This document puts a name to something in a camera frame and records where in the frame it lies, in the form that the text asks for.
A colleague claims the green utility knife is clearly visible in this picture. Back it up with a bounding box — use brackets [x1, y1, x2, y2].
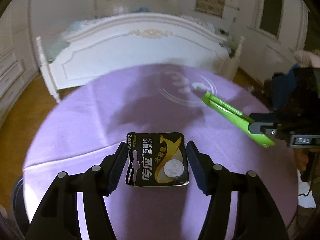
[202, 92, 275, 148]

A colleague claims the black battery blister pack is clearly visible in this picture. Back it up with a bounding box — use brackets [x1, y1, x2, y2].
[125, 132, 189, 187]

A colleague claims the black round trash bin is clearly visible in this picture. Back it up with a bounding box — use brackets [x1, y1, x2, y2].
[11, 176, 30, 236]

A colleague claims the right hand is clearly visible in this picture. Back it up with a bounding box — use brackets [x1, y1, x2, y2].
[293, 50, 320, 68]

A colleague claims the dark window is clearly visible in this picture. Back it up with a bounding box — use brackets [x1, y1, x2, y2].
[259, 0, 283, 36]

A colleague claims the purple tablecloth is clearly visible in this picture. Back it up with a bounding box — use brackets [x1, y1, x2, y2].
[23, 64, 298, 239]

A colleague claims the white wardrobe with drawers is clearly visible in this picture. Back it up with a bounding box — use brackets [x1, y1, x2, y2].
[1, 0, 39, 122]

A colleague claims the green cloth on bed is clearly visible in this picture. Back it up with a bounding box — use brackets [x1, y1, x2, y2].
[47, 39, 70, 62]

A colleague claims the white bed frame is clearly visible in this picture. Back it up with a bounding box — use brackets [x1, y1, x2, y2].
[35, 12, 245, 102]

